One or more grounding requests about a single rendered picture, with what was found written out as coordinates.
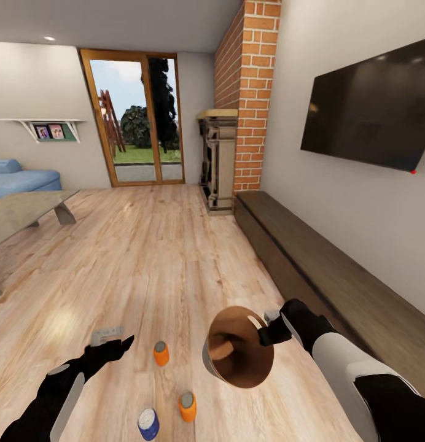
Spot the trash can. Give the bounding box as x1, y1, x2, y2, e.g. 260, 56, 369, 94
202, 306, 275, 390

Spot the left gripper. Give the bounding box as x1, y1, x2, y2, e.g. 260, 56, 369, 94
84, 336, 135, 373

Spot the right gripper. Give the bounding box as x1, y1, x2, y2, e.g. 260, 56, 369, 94
258, 321, 292, 347

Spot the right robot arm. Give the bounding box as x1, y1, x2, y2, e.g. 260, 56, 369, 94
258, 298, 425, 442

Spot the can of soda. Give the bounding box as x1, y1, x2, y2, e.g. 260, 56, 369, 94
179, 391, 197, 422
154, 341, 170, 366
138, 408, 160, 441

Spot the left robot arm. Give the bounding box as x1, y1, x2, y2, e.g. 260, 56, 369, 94
0, 325, 135, 442

